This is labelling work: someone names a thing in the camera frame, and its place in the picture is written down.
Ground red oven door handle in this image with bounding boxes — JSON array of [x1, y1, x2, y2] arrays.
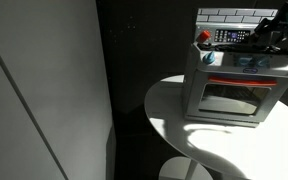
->
[[207, 75, 278, 87]]

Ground round white table base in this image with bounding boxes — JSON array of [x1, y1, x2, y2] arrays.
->
[[158, 156, 215, 180]]

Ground blue stove knob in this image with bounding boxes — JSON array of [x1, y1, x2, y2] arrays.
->
[[253, 55, 271, 69], [234, 55, 253, 68], [202, 50, 217, 66]]

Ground round white table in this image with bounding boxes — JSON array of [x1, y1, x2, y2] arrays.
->
[[143, 74, 288, 180]]

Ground red stove knob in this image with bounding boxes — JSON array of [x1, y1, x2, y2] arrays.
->
[[198, 30, 212, 43]]

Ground gray toy stove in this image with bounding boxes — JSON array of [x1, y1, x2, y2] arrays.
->
[[182, 7, 288, 129]]

